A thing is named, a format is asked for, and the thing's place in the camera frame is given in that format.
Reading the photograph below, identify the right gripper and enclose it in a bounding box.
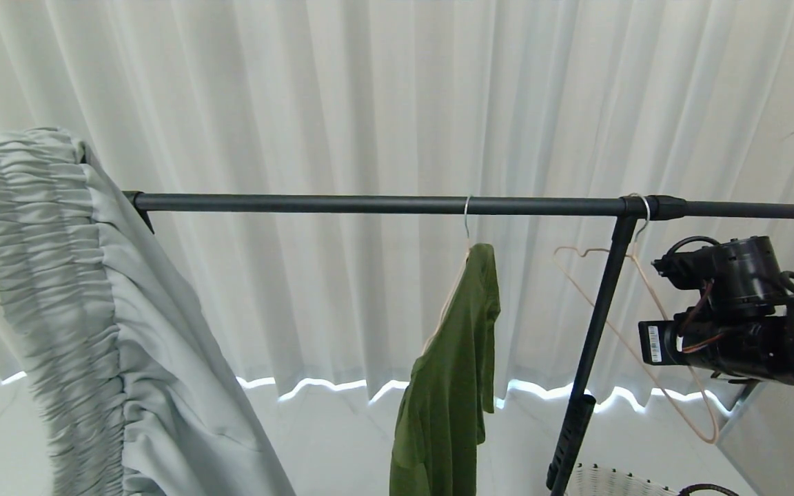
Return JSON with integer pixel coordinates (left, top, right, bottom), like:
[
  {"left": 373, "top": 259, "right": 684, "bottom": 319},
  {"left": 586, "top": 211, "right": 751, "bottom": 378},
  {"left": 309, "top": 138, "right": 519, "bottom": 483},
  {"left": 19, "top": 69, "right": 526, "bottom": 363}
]
[{"left": 638, "top": 313, "right": 794, "bottom": 385}]

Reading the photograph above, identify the black cable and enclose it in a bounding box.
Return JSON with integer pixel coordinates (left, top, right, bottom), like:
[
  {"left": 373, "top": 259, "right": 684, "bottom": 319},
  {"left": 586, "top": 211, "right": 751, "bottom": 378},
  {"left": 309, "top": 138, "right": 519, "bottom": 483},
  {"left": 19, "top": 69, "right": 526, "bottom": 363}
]
[{"left": 664, "top": 236, "right": 723, "bottom": 260}]

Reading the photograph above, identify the white laundry basket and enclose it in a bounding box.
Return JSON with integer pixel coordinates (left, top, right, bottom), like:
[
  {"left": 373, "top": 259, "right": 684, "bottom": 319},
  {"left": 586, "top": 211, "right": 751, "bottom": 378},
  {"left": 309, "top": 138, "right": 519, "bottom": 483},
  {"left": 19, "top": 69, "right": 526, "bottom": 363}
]
[{"left": 566, "top": 464, "right": 741, "bottom": 496}]

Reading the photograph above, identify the pink clothes hanger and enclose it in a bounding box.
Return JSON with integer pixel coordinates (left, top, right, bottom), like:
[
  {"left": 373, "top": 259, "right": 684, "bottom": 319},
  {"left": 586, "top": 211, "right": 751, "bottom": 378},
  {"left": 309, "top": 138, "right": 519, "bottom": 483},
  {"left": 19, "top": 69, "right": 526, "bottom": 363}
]
[
  {"left": 422, "top": 195, "right": 474, "bottom": 355},
  {"left": 553, "top": 193, "right": 720, "bottom": 445}
]

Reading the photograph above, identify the white curtain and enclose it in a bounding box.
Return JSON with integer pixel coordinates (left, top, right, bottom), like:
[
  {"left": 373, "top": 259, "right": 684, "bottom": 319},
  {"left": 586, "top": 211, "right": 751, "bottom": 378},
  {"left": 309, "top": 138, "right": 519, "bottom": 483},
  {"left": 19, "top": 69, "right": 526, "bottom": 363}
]
[{"left": 0, "top": 0, "right": 794, "bottom": 407}]

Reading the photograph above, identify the black clothes rack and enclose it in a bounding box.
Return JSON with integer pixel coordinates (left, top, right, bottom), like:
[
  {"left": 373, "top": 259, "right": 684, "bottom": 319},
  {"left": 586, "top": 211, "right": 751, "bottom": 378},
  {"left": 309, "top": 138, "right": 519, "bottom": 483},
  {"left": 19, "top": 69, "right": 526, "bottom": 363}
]
[{"left": 121, "top": 190, "right": 794, "bottom": 496}]

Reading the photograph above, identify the green printed garment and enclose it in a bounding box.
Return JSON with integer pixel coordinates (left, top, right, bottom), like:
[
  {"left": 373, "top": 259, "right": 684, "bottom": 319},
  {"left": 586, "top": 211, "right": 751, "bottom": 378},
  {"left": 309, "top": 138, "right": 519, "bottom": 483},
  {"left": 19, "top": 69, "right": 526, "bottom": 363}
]
[{"left": 389, "top": 242, "right": 502, "bottom": 496}]

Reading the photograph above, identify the pale grey garment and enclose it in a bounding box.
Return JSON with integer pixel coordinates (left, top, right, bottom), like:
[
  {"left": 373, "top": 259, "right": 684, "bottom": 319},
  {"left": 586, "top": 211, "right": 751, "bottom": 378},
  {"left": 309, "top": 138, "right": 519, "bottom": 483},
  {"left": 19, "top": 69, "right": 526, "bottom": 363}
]
[{"left": 0, "top": 127, "right": 297, "bottom": 496}]

